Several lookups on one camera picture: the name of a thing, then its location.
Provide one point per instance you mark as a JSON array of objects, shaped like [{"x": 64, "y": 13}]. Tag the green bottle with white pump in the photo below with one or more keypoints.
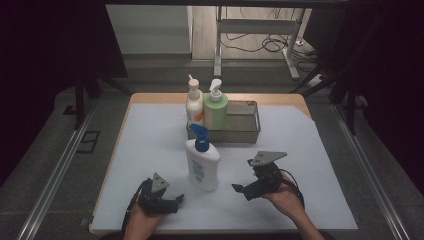
[{"x": 216, "y": 113}]

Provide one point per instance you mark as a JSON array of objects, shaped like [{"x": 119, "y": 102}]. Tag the person's right hand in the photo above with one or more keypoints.
[{"x": 288, "y": 201}]

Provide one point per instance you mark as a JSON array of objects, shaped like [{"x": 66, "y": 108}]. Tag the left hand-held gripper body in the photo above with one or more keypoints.
[{"x": 153, "y": 201}]

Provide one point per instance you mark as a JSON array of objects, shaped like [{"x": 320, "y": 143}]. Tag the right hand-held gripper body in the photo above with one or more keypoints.
[{"x": 268, "y": 178}]

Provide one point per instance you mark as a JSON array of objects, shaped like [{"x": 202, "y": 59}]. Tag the white partition panel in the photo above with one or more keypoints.
[{"x": 150, "y": 30}]

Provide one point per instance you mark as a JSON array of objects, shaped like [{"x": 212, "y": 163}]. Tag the black metal stand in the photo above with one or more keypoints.
[
  {"x": 350, "y": 106},
  {"x": 79, "y": 103}
]

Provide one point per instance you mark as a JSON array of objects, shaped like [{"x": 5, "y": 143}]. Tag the white power strip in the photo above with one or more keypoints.
[{"x": 316, "y": 80}]

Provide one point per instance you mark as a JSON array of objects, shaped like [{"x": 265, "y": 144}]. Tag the white bottle with blue pump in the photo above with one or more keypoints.
[{"x": 203, "y": 166}]

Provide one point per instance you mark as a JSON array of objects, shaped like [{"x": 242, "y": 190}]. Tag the aluminium floor rail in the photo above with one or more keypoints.
[
  {"x": 370, "y": 173},
  {"x": 53, "y": 180}
]

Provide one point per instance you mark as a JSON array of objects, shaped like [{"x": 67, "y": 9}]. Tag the metal mesh basket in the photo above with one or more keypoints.
[{"x": 243, "y": 123}]

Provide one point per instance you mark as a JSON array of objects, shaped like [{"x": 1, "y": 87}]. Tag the person's left hand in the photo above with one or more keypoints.
[{"x": 140, "y": 226}]

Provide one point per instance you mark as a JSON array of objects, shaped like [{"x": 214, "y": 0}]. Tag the white metal desk frame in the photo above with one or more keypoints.
[{"x": 256, "y": 26}]

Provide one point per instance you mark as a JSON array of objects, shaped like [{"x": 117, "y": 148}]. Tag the cream pump bottle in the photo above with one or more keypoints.
[{"x": 194, "y": 106}]

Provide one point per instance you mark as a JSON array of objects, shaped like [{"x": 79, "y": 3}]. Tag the dark curtain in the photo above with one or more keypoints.
[
  {"x": 40, "y": 50},
  {"x": 393, "y": 66}
]

